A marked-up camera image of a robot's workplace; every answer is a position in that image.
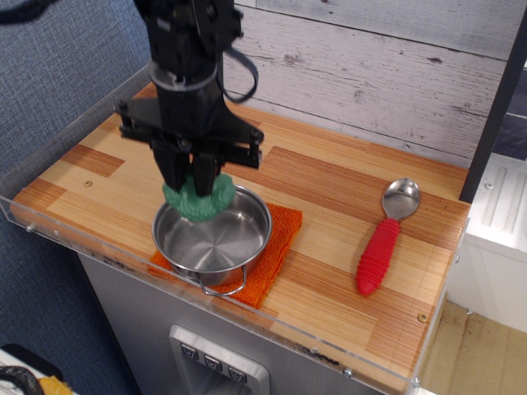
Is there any yellow object at corner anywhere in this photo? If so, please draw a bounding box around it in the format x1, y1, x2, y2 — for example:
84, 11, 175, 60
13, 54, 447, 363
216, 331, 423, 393
38, 376, 74, 395

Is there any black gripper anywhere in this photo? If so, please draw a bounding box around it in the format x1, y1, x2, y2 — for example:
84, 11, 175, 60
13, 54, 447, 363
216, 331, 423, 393
115, 81, 264, 197

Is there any black flat ribbon cable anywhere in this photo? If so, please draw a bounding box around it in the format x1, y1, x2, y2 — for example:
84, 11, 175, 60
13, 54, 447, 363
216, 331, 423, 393
222, 45, 260, 105

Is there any grey toy cabinet front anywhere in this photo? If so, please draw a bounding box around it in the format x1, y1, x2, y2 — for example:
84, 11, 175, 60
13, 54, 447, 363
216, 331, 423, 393
77, 251, 384, 395

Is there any orange woven cloth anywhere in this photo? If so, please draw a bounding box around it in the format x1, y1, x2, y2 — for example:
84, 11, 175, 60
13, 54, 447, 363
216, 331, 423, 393
148, 203, 303, 309

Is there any clear acrylic edge guard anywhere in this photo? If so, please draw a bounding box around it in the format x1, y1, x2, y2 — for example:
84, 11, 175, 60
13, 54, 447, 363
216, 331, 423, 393
0, 57, 471, 393

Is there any red handled metal spoon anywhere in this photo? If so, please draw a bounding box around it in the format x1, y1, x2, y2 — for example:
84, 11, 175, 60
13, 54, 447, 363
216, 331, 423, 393
356, 178, 420, 296

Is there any dark right cabinet post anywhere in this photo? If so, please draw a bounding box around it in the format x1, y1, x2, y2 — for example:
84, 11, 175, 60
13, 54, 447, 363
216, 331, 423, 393
459, 11, 526, 203

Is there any silver dispenser button panel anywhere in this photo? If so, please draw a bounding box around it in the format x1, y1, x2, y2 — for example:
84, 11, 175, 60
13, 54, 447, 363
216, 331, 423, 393
169, 324, 270, 394

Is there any stainless steel pan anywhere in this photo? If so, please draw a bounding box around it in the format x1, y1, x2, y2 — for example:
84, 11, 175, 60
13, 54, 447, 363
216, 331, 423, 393
152, 185, 273, 296

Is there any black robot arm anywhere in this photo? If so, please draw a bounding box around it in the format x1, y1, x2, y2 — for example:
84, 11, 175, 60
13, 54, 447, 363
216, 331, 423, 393
116, 1, 264, 197

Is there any white toy sink unit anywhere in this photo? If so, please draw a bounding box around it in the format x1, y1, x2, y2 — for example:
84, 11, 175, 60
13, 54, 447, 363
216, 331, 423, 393
446, 154, 526, 332

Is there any green toy broccoli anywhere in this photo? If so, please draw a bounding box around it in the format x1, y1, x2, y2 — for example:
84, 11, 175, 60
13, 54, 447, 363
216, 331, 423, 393
162, 170, 236, 221

